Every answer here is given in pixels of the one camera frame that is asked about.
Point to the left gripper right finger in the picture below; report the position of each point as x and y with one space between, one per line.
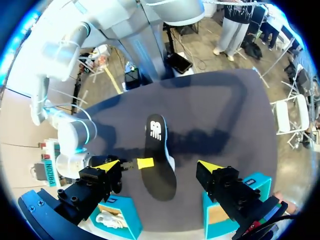
225 187

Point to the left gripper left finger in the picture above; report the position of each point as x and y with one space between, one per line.
85 190

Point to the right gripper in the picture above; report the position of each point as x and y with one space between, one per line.
105 160

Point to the black and blue insole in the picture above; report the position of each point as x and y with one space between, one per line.
158 180

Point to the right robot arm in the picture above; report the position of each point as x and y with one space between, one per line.
72 140

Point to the white shoe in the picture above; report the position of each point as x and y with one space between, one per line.
110 218

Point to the teal box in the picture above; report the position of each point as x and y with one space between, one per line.
130 212
220 228

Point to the person's legs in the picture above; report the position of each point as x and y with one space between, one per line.
271 37

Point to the person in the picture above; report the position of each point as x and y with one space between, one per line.
235 30

